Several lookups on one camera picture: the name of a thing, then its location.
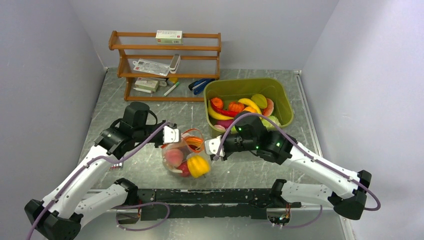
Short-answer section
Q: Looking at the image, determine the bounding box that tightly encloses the pink peach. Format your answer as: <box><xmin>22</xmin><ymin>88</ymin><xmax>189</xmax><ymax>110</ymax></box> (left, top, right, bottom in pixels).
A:
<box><xmin>164</xmin><ymin>148</ymin><xmax>184</xmax><ymax>168</ymax></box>

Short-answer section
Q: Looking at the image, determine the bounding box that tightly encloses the papaya slice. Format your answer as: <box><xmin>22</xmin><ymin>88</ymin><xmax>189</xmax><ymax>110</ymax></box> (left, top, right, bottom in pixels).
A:
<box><xmin>184</xmin><ymin>136</ymin><xmax>204</xmax><ymax>153</ymax></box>

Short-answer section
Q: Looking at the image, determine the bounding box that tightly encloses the yellow bell pepper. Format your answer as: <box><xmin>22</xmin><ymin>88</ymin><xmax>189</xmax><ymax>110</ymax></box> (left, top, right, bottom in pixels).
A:
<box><xmin>187</xmin><ymin>155</ymin><xmax>211</xmax><ymax>178</ymax></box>

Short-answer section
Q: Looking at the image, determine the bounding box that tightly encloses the clear zip top bag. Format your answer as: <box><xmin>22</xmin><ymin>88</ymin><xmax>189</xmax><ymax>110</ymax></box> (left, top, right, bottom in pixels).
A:
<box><xmin>161</xmin><ymin>128</ymin><xmax>212</xmax><ymax>179</ymax></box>

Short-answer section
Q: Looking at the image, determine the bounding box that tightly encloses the red pomegranate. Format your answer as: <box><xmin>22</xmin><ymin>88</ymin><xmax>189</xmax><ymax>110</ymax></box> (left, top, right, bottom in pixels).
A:
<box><xmin>177</xmin><ymin>161</ymin><xmax>191</xmax><ymax>178</ymax></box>

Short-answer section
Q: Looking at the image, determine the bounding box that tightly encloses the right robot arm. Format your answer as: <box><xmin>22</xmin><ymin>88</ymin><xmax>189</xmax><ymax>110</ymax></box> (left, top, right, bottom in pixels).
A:
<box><xmin>213</xmin><ymin>111</ymin><xmax>381</xmax><ymax>220</ymax></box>

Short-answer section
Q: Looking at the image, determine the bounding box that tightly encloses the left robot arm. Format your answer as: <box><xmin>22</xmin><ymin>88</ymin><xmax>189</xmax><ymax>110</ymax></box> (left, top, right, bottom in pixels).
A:
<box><xmin>24</xmin><ymin>102</ymin><xmax>181</xmax><ymax>240</ymax></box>

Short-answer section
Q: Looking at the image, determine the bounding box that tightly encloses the purple sweet potato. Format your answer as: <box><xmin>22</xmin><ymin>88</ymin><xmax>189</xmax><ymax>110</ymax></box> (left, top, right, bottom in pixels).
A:
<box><xmin>216</xmin><ymin>119</ymin><xmax>234</xmax><ymax>129</ymax></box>

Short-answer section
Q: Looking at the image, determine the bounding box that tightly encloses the red chili pepper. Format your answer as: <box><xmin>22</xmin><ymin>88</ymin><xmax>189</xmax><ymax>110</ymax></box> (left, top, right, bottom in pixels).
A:
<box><xmin>210</xmin><ymin>101</ymin><xmax>238</xmax><ymax>117</ymax></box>

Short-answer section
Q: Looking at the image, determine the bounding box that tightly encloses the orange mini pumpkin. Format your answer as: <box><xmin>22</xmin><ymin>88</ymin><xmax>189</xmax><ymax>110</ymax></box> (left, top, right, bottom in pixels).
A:
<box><xmin>228</xmin><ymin>101</ymin><xmax>245</xmax><ymax>113</ymax></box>

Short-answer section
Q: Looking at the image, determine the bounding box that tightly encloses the orange bell pepper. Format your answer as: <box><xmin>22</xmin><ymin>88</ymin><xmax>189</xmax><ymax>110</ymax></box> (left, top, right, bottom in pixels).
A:
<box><xmin>243</xmin><ymin>106</ymin><xmax>258</xmax><ymax>113</ymax></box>

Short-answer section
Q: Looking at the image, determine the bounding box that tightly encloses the green cabbage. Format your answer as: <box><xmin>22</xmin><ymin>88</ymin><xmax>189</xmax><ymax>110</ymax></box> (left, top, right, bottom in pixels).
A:
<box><xmin>261</xmin><ymin>115</ymin><xmax>282</xmax><ymax>128</ymax></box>

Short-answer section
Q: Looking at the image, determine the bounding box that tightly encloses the yellow banana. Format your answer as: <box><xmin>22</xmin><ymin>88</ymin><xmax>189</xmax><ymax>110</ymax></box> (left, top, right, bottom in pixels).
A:
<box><xmin>207</xmin><ymin>101</ymin><xmax>233</xmax><ymax>120</ymax></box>
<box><xmin>237</xmin><ymin>98</ymin><xmax>262</xmax><ymax>114</ymax></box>

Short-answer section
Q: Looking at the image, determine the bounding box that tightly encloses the small orange tangerine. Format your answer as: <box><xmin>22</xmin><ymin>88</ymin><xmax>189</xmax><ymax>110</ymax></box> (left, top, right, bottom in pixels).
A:
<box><xmin>210</xmin><ymin>97</ymin><xmax>224</xmax><ymax>109</ymax></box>

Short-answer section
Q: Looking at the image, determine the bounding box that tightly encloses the watermelon slice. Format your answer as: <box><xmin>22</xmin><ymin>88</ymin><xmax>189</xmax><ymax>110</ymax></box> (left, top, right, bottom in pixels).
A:
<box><xmin>261</xmin><ymin>98</ymin><xmax>275</xmax><ymax>117</ymax></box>

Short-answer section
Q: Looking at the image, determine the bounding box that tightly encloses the white box lower shelf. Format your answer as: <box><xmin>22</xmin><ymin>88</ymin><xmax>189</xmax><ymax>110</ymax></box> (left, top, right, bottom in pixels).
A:
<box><xmin>134</xmin><ymin>77</ymin><xmax>159</xmax><ymax>92</ymax></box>

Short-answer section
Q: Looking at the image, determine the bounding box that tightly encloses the colored marker pack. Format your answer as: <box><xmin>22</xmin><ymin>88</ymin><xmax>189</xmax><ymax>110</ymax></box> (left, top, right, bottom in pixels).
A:
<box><xmin>109</xmin><ymin>162</ymin><xmax>124</xmax><ymax>170</ymax></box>

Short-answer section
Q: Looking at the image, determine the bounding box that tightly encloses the yellow green starfruit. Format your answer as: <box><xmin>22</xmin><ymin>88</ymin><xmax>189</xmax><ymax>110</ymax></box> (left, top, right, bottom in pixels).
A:
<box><xmin>250</xmin><ymin>93</ymin><xmax>268</xmax><ymax>109</ymax></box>

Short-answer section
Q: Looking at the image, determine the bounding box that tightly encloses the olive green plastic bin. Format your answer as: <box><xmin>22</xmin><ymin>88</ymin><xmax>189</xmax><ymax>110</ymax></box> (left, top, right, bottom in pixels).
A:
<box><xmin>203</xmin><ymin>77</ymin><xmax>294</xmax><ymax>128</ymax></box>

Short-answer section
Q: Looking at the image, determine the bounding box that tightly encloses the white marker pen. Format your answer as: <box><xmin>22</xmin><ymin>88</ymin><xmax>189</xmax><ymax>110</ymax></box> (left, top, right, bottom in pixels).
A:
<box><xmin>163</xmin><ymin>82</ymin><xmax>180</xmax><ymax>97</ymax></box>

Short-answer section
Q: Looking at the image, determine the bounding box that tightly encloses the wooden shelf rack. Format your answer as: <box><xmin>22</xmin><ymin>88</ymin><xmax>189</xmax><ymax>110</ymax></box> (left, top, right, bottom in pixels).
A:
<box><xmin>108</xmin><ymin>30</ymin><xmax>222</xmax><ymax>102</ymax></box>

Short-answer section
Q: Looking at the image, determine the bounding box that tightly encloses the blue stapler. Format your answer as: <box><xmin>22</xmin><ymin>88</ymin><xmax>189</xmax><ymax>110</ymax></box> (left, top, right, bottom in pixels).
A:
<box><xmin>188</xmin><ymin>78</ymin><xmax>216</xmax><ymax>95</ymax></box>

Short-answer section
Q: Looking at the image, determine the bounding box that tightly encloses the packaged item on shelf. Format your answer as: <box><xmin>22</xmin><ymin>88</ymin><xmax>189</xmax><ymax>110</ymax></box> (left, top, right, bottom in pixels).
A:
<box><xmin>132</xmin><ymin>58</ymin><xmax>170</xmax><ymax>77</ymax></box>

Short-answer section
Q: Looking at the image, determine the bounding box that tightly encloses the white case on shelf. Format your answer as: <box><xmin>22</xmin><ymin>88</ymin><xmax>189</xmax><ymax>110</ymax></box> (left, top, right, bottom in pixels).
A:
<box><xmin>169</xmin><ymin>54</ymin><xmax>181</xmax><ymax>74</ymax></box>

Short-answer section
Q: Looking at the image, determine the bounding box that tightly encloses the white red box on shelf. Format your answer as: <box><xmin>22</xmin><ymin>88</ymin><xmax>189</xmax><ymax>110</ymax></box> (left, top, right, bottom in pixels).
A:
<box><xmin>155</xmin><ymin>30</ymin><xmax>183</xmax><ymax>45</ymax></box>

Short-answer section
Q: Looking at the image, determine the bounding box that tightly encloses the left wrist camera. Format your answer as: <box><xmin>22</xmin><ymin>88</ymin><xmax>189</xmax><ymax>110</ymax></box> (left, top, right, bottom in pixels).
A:
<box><xmin>162</xmin><ymin>126</ymin><xmax>181</xmax><ymax>144</ymax></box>

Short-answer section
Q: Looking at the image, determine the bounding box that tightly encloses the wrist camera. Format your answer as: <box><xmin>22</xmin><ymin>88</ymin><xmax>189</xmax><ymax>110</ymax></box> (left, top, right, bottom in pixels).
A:
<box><xmin>204</xmin><ymin>135</ymin><xmax>225</xmax><ymax>161</ymax></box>
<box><xmin>162</xmin><ymin>126</ymin><xmax>181</xmax><ymax>144</ymax></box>

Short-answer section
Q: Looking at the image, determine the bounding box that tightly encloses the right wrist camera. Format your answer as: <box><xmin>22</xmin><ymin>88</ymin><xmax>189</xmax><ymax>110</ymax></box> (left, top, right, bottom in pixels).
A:
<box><xmin>204</xmin><ymin>135</ymin><xmax>225</xmax><ymax>161</ymax></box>

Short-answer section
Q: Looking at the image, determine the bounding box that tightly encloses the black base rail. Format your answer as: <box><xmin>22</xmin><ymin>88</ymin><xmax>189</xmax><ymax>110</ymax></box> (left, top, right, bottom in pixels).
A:
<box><xmin>121</xmin><ymin>188</ymin><xmax>301</xmax><ymax>221</ymax></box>

